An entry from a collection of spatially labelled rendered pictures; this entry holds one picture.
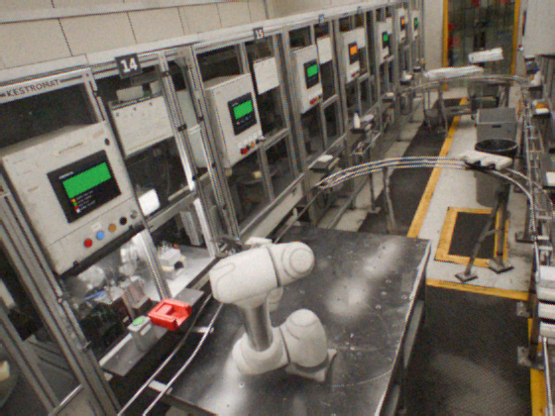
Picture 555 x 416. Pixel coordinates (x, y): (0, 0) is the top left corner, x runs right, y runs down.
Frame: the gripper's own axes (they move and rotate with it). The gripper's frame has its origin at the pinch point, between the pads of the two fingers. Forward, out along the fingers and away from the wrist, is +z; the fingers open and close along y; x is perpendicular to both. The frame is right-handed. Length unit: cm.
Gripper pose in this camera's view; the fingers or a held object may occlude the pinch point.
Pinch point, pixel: (217, 247)
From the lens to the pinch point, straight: 194.6
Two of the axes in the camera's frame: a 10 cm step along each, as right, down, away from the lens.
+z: -8.7, -0.6, 4.9
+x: -4.6, 4.5, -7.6
